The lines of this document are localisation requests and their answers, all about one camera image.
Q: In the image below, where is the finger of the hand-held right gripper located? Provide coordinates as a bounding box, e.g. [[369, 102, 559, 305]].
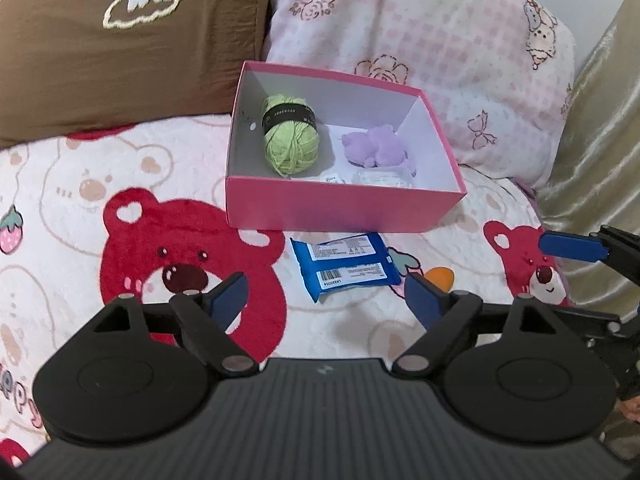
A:
[[547, 307, 640, 401], [539, 225, 640, 281]]

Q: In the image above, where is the pink checked pillow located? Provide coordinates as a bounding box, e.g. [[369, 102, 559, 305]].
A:
[[262, 0, 576, 188]]

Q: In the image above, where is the bear printed blanket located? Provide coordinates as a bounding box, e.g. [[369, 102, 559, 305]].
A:
[[0, 112, 573, 461]]

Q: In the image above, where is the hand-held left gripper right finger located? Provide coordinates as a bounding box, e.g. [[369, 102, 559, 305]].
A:
[[392, 272, 558, 376]]

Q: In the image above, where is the green yarn ball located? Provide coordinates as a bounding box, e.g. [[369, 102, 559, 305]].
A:
[[260, 92, 322, 177]]

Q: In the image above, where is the gold satin curtain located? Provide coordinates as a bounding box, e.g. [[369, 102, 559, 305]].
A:
[[537, 0, 640, 311]]

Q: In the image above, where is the pink cardboard box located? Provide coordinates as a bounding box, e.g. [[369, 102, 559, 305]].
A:
[[225, 60, 468, 233]]

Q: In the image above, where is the purple plush toy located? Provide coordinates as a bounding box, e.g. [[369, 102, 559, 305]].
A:
[[341, 126, 417, 176]]

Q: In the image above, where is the brown pillow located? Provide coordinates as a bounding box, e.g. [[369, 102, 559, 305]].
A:
[[0, 0, 273, 150]]

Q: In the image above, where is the blue wet wipes packet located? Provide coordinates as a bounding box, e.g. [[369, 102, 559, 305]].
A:
[[290, 232, 402, 303]]

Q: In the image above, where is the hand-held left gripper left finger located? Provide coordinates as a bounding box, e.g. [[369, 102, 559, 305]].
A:
[[90, 272, 261, 376]]

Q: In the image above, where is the clear floss pick box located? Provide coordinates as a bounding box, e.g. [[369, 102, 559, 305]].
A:
[[350, 167, 413, 188]]

